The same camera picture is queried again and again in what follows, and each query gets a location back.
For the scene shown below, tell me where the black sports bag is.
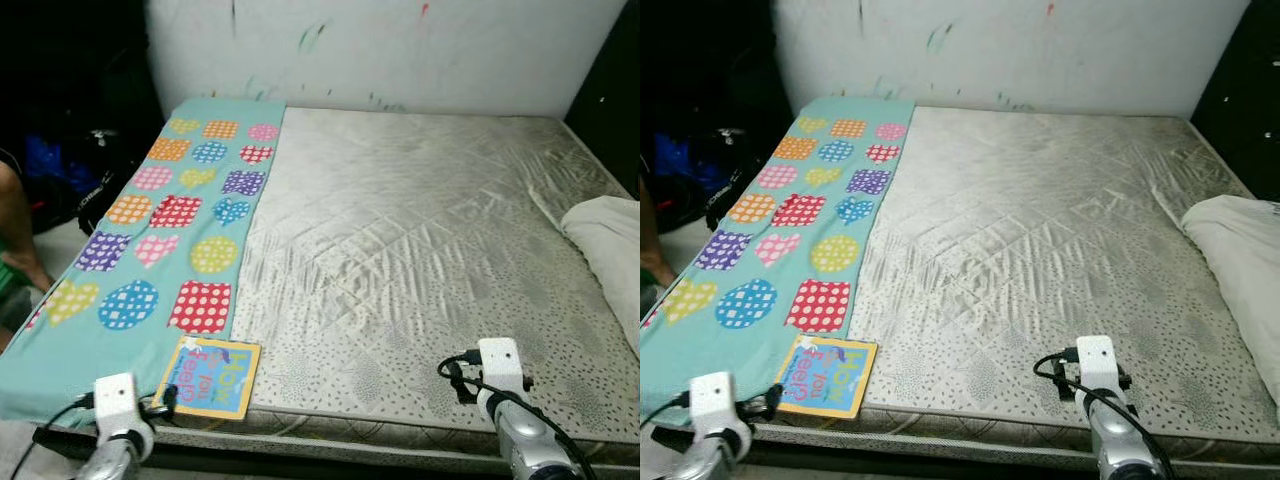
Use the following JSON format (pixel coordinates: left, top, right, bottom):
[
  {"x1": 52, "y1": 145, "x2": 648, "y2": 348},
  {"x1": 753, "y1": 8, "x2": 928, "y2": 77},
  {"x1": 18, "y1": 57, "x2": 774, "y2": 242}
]
[
  {"x1": 700, "y1": 125, "x2": 776, "y2": 231},
  {"x1": 75, "y1": 125, "x2": 151, "y2": 236}
]

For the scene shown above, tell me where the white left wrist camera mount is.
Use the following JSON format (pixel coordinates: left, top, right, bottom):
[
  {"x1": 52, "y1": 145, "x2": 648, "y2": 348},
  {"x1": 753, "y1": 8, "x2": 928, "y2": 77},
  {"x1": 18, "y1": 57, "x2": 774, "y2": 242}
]
[
  {"x1": 690, "y1": 372, "x2": 739, "y2": 436},
  {"x1": 93, "y1": 373, "x2": 138, "y2": 433}
]

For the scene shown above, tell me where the teal patchwork polka dot blanket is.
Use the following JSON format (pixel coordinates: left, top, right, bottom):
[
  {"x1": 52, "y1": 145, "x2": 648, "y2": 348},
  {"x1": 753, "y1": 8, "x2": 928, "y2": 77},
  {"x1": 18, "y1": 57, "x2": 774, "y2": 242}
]
[
  {"x1": 640, "y1": 97, "x2": 916, "y2": 426},
  {"x1": 0, "y1": 97, "x2": 288, "y2": 426}
]

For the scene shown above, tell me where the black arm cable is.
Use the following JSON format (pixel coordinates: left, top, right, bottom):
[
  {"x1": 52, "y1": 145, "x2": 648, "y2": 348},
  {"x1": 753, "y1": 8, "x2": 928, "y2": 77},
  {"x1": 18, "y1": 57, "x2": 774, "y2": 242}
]
[
  {"x1": 437, "y1": 352, "x2": 596, "y2": 480},
  {"x1": 640, "y1": 393, "x2": 696, "y2": 431},
  {"x1": 1032, "y1": 348, "x2": 1176, "y2": 480},
  {"x1": 5, "y1": 393, "x2": 98, "y2": 480}
]

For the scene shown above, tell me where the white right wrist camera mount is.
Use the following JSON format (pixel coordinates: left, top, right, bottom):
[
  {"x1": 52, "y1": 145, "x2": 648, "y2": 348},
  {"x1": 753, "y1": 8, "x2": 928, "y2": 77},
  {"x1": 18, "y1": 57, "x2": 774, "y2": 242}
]
[
  {"x1": 477, "y1": 337, "x2": 523, "y2": 393},
  {"x1": 1075, "y1": 335, "x2": 1118, "y2": 393}
]

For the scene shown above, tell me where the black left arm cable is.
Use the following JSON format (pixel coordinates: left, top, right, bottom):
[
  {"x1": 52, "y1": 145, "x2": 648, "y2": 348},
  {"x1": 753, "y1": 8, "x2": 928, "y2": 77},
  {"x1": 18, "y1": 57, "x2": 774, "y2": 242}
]
[
  {"x1": 640, "y1": 393, "x2": 696, "y2": 431},
  {"x1": 5, "y1": 393, "x2": 98, "y2": 480}
]

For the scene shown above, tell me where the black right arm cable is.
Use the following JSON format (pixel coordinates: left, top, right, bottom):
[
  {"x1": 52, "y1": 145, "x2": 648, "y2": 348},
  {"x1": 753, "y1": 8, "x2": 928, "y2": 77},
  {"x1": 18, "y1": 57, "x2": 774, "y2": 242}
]
[
  {"x1": 1032, "y1": 348, "x2": 1176, "y2": 480},
  {"x1": 437, "y1": 352, "x2": 596, "y2": 480}
]

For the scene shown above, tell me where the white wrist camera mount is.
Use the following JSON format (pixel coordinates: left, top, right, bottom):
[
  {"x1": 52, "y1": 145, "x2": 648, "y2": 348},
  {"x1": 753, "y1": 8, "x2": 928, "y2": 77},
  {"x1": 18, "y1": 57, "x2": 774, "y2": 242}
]
[
  {"x1": 93, "y1": 373, "x2": 138, "y2": 433},
  {"x1": 690, "y1": 372, "x2": 739, "y2": 436},
  {"x1": 477, "y1": 337, "x2": 523, "y2": 393},
  {"x1": 1075, "y1": 335, "x2": 1118, "y2": 393}
]

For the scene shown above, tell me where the black tufted headboard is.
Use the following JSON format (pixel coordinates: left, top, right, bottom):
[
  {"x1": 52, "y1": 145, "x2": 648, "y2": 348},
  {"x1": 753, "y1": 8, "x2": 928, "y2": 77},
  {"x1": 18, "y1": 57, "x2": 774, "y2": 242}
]
[
  {"x1": 1190, "y1": 0, "x2": 1280, "y2": 201},
  {"x1": 565, "y1": 0, "x2": 641, "y2": 196}
]

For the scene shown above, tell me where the blue yellow children's book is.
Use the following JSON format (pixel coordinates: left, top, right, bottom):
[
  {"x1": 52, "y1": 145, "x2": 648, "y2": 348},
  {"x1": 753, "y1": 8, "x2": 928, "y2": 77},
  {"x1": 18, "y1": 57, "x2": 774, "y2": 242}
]
[
  {"x1": 775, "y1": 333, "x2": 879, "y2": 419},
  {"x1": 153, "y1": 335, "x2": 262, "y2": 422}
]

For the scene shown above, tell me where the white printed pillow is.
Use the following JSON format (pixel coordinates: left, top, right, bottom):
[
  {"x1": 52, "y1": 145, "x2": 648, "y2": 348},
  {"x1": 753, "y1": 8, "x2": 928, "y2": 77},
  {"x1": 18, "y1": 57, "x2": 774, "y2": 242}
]
[
  {"x1": 560, "y1": 196, "x2": 641, "y2": 351},
  {"x1": 1180, "y1": 195, "x2": 1280, "y2": 421}
]

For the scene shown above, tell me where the quilted grey mattress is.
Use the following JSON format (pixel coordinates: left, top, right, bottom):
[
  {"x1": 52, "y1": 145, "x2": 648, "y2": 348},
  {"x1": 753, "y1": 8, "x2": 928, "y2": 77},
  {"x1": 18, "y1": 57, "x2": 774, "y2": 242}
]
[
  {"x1": 150, "y1": 105, "x2": 641, "y2": 451},
  {"x1": 770, "y1": 105, "x2": 1280, "y2": 461}
]

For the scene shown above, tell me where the blue plastic bag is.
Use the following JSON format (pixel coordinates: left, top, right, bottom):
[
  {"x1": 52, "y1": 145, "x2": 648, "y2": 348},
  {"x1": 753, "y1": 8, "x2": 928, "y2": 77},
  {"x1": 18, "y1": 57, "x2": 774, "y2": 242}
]
[
  {"x1": 22, "y1": 135, "x2": 76, "y2": 196},
  {"x1": 655, "y1": 135, "x2": 706, "y2": 196}
]

